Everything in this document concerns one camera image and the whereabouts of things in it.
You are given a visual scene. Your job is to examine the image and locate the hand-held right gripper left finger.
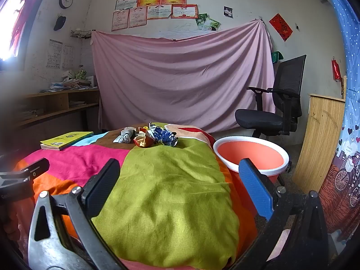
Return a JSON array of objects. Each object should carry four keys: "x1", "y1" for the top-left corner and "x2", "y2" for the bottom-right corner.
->
[{"x1": 27, "y1": 158, "x2": 127, "y2": 270}]

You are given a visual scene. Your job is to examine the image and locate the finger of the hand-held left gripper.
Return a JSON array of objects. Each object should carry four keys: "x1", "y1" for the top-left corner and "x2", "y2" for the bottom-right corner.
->
[{"x1": 0, "y1": 157, "x2": 50, "y2": 203}]

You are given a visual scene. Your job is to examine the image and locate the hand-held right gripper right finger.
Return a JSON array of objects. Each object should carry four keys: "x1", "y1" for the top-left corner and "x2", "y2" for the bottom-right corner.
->
[{"x1": 229, "y1": 158, "x2": 329, "y2": 270}]

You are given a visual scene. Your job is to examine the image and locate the orange bucket with white rim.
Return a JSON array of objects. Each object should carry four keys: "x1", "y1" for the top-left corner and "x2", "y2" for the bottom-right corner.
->
[{"x1": 213, "y1": 136, "x2": 291, "y2": 185}]

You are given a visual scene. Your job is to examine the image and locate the white paper sachet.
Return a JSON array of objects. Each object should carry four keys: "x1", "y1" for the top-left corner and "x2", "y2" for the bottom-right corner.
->
[{"x1": 113, "y1": 134, "x2": 133, "y2": 144}]

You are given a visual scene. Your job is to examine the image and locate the red orange foil wrapper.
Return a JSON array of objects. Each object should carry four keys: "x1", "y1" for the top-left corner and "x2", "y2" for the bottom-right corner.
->
[{"x1": 133, "y1": 134, "x2": 156, "y2": 149}]

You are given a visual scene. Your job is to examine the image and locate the blue silver foil wrapper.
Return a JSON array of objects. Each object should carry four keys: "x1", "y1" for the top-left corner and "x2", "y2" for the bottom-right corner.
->
[{"x1": 148, "y1": 123, "x2": 180, "y2": 147}]

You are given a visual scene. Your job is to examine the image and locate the yellow book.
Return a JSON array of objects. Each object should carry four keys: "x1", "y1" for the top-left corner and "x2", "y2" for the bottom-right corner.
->
[{"x1": 40, "y1": 131, "x2": 94, "y2": 151}]

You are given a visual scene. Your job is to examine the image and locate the colourful patchwork blanket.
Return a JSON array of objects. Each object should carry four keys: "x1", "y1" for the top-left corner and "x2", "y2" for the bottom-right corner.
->
[{"x1": 13, "y1": 122, "x2": 259, "y2": 269}]

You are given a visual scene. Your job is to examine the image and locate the wooden board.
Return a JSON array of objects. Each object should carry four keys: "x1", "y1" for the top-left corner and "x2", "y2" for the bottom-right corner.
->
[{"x1": 292, "y1": 93, "x2": 346, "y2": 194}]

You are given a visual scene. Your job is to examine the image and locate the wooden desk shelf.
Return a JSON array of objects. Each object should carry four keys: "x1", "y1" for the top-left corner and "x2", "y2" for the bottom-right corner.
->
[{"x1": 14, "y1": 88, "x2": 100, "y2": 135}]

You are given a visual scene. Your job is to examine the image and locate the pile of books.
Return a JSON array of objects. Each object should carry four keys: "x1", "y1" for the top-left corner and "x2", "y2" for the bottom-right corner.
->
[{"x1": 41, "y1": 79, "x2": 97, "y2": 93}]

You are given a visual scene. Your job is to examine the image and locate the black office chair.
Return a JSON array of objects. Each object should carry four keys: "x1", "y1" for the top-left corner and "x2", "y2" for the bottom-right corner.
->
[{"x1": 235, "y1": 55, "x2": 307, "y2": 144}]

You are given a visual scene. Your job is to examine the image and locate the pink hanging sheet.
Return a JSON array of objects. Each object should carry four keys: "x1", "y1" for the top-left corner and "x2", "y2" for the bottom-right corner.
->
[{"x1": 91, "y1": 19, "x2": 276, "y2": 134}]

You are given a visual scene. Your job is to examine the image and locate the red hanging ornament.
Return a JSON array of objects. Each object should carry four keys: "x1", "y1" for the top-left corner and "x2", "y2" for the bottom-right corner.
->
[{"x1": 331, "y1": 57, "x2": 341, "y2": 82}]

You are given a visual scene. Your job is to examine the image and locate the red window curtain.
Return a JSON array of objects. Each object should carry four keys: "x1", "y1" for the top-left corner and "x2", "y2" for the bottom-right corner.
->
[{"x1": 11, "y1": 0, "x2": 37, "y2": 54}]

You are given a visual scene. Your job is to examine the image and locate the black cap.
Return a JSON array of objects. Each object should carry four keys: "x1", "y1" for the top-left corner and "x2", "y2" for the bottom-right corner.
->
[{"x1": 53, "y1": 13, "x2": 67, "y2": 31}]

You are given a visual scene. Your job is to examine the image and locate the blue printed curtain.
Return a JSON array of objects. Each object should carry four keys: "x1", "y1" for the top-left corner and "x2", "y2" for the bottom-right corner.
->
[{"x1": 318, "y1": 0, "x2": 360, "y2": 242}]

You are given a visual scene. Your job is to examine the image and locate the red paper poster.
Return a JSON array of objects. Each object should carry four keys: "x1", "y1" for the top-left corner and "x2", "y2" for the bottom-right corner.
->
[{"x1": 269, "y1": 13, "x2": 293, "y2": 42}]

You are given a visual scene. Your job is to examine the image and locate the green photo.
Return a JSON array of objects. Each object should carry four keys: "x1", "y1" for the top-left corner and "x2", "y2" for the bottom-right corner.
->
[
  {"x1": 196, "y1": 13, "x2": 209, "y2": 29},
  {"x1": 202, "y1": 18, "x2": 220, "y2": 31}
]

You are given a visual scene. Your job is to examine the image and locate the wall calendar sheet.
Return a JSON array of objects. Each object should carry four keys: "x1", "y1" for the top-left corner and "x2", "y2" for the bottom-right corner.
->
[
  {"x1": 46, "y1": 39, "x2": 63, "y2": 69},
  {"x1": 62, "y1": 45, "x2": 74, "y2": 69}
]

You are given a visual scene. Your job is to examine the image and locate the wire wall shelf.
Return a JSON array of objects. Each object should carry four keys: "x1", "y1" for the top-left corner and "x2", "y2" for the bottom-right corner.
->
[{"x1": 70, "y1": 28, "x2": 93, "y2": 38}]

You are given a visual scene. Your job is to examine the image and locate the window with wooden frame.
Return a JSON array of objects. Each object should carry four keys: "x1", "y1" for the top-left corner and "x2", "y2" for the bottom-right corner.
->
[{"x1": 0, "y1": 0, "x2": 47, "y2": 62}]

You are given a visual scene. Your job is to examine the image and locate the group of wall certificates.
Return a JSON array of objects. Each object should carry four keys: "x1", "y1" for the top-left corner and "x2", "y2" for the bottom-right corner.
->
[{"x1": 111, "y1": 0, "x2": 215, "y2": 32}]

